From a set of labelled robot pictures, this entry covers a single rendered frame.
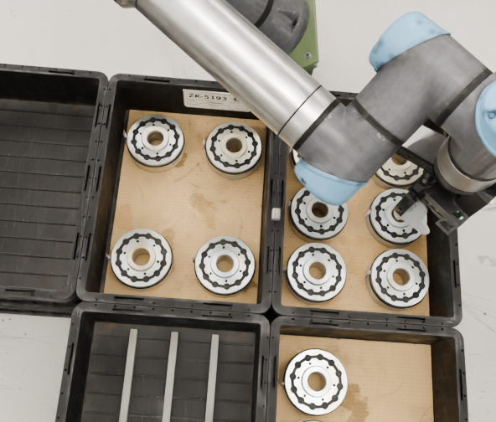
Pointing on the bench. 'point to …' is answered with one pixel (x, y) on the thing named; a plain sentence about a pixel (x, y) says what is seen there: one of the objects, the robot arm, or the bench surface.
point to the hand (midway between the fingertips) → (410, 199)
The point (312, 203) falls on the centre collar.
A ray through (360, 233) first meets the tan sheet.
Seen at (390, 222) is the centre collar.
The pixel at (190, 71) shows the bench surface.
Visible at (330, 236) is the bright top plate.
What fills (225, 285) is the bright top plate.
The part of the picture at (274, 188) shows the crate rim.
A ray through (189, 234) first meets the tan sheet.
